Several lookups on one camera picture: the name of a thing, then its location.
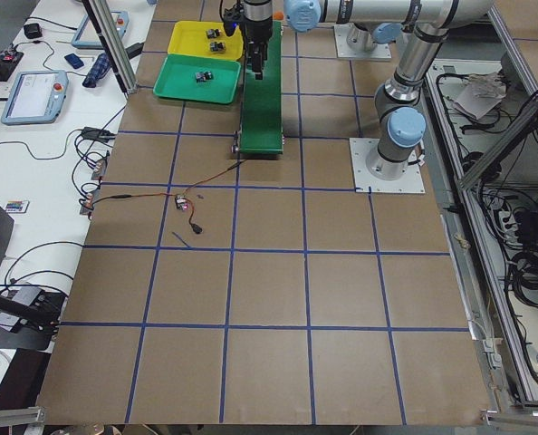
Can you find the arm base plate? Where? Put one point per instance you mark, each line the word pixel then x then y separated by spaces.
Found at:
pixel 353 43
pixel 373 174

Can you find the green plastic tray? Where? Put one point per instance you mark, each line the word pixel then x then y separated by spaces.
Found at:
pixel 176 79

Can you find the green conveyor belt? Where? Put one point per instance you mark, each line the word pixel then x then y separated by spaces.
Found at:
pixel 261 127

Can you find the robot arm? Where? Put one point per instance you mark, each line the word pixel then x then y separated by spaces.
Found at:
pixel 304 15
pixel 402 126

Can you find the aluminium frame post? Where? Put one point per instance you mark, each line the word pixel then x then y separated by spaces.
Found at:
pixel 100 15

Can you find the motor controller board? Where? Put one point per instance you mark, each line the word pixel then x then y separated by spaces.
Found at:
pixel 181 202

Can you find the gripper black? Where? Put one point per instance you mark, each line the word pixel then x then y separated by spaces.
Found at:
pixel 256 30

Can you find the yellow plastic tray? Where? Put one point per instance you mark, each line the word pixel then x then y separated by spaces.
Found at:
pixel 189 38

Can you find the lower teach pendant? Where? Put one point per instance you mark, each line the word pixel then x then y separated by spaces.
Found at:
pixel 36 98

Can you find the black inline switch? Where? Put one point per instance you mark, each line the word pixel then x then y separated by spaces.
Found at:
pixel 196 228

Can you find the blue white small box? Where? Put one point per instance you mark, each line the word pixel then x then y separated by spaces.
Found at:
pixel 74 61

